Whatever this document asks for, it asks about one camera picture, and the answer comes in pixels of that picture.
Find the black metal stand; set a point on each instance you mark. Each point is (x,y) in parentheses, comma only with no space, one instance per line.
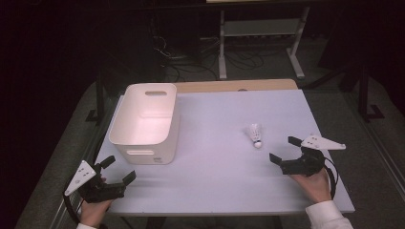
(366,92)
(98,98)

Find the white right sleeve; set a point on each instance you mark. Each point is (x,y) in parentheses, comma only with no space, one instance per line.
(328,217)

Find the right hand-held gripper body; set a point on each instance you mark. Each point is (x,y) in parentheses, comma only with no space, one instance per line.
(308,159)

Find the person's right hand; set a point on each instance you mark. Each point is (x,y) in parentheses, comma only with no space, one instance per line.
(312,187)

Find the white sleeve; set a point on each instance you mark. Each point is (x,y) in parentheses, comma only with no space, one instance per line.
(86,226)
(328,217)

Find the person's left hand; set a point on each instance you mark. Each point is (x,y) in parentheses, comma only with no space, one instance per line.
(94,211)

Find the white plastic storage bin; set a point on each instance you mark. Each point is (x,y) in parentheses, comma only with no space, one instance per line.
(146,124)

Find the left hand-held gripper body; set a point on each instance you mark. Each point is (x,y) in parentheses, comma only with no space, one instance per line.
(95,187)

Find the white left sleeve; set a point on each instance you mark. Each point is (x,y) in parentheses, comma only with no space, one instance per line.
(86,226)

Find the white metal stand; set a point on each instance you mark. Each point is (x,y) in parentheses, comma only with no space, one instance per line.
(261,31)

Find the white shuttlecock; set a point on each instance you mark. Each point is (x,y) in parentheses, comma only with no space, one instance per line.
(255,135)

